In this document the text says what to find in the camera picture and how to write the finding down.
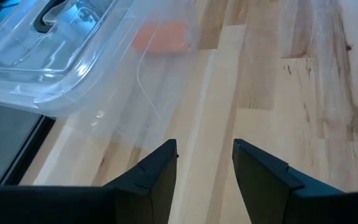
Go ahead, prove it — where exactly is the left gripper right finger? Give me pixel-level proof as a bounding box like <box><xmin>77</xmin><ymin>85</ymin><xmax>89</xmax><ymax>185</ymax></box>
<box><xmin>232</xmin><ymin>139</ymin><xmax>358</xmax><ymax>224</ymax></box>

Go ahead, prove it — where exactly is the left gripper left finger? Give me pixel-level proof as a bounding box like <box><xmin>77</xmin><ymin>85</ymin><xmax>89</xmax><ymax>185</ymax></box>
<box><xmin>0</xmin><ymin>139</ymin><xmax>179</xmax><ymax>224</ymax></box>

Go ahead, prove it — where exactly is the clear plastic storage box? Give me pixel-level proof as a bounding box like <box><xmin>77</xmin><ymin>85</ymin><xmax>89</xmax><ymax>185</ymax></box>
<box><xmin>0</xmin><ymin>0</ymin><xmax>208</xmax><ymax>153</ymax></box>

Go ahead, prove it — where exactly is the orange box label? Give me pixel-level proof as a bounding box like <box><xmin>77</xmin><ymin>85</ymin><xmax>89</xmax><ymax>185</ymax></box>
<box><xmin>131</xmin><ymin>20</ymin><xmax>192</xmax><ymax>55</ymax></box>

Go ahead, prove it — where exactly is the black box lid handle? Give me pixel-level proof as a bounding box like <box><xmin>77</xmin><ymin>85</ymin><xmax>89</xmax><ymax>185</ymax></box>
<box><xmin>33</xmin><ymin>0</ymin><xmax>67</xmax><ymax>34</ymax></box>

